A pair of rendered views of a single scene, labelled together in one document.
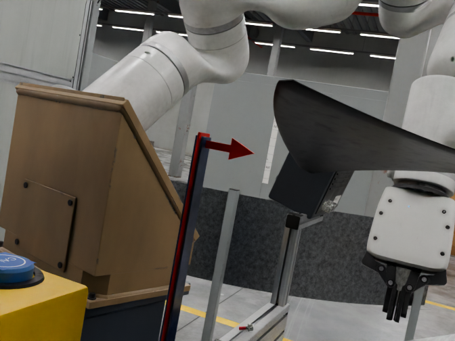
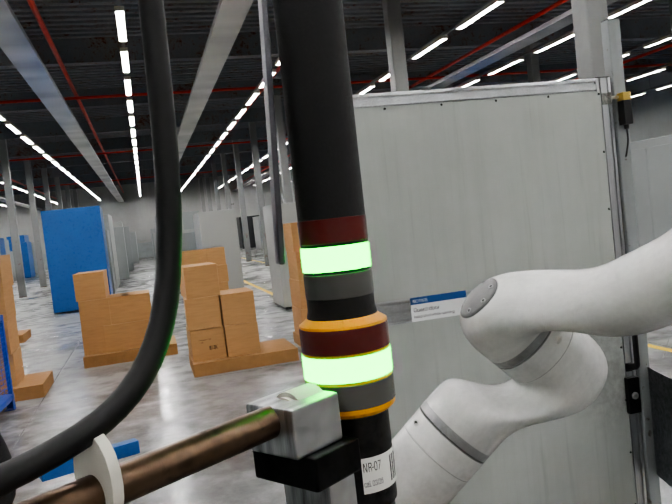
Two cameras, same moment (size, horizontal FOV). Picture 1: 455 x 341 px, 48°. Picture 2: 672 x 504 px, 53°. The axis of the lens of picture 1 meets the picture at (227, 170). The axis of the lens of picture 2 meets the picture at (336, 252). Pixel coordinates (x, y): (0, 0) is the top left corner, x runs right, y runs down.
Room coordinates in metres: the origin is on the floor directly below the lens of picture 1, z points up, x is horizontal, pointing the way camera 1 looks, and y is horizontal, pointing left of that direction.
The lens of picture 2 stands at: (0.24, -0.56, 1.62)
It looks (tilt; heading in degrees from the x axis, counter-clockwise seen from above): 3 degrees down; 54
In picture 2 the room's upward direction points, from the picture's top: 6 degrees counter-clockwise
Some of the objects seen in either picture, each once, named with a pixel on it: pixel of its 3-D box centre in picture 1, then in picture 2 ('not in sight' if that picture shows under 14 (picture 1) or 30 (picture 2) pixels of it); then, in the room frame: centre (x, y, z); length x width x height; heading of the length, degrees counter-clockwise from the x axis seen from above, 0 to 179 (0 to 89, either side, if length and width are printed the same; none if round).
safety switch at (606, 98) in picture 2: not in sight; (618, 125); (2.50, 0.77, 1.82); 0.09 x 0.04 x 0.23; 158
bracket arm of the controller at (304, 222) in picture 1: (306, 217); not in sight; (1.16, -0.20, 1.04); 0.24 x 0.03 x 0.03; 158
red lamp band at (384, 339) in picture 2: not in sight; (344, 334); (0.43, -0.29, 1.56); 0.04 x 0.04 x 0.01
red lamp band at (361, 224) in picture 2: not in sight; (332, 230); (0.43, -0.29, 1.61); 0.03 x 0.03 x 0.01
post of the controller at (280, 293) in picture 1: (287, 259); not in sight; (1.06, -0.16, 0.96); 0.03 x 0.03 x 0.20; 68
